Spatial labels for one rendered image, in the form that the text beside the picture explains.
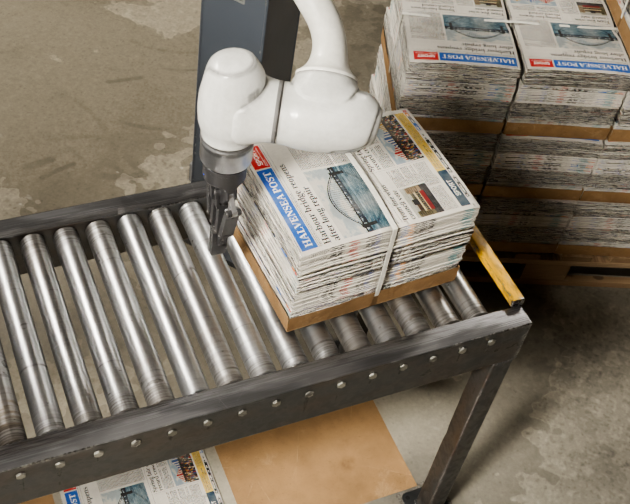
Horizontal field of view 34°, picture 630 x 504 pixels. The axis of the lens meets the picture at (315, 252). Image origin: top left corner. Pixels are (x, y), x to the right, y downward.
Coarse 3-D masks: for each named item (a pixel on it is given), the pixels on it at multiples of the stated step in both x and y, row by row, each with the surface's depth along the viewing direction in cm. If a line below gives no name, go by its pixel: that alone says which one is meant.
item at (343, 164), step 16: (336, 160) 191; (352, 176) 189; (368, 176) 189; (368, 192) 186; (384, 192) 187; (368, 208) 184; (384, 224) 182; (400, 224) 182; (384, 240) 183; (400, 240) 185; (384, 256) 187; (368, 288) 193; (384, 288) 196
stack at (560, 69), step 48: (432, 0) 265; (480, 0) 268; (528, 0) 271; (576, 0) 274; (432, 48) 252; (480, 48) 254; (528, 48) 257; (576, 48) 259; (624, 48) 262; (384, 96) 280; (432, 96) 256; (480, 96) 257; (528, 96) 259; (576, 96) 260; (624, 96) 261; (480, 144) 270; (528, 144) 271; (576, 144) 272; (624, 144) 273; (480, 192) 288; (624, 192) 288; (528, 240) 300; (576, 240) 303; (624, 240) 304
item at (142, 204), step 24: (144, 192) 211; (168, 192) 211; (192, 192) 212; (24, 216) 202; (48, 216) 203; (72, 216) 204; (96, 216) 204; (120, 216) 206; (144, 216) 209; (0, 240) 198; (48, 240) 203; (120, 240) 211; (24, 264) 205
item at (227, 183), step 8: (208, 176) 171; (216, 176) 170; (224, 176) 169; (232, 176) 170; (240, 176) 171; (216, 184) 171; (224, 184) 171; (232, 184) 171; (240, 184) 173; (224, 192) 173; (232, 192) 173; (224, 200) 174
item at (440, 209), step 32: (384, 128) 198; (416, 128) 199; (384, 160) 192; (416, 160) 193; (416, 192) 188; (448, 192) 189; (416, 224) 183; (448, 224) 188; (416, 256) 191; (448, 256) 197
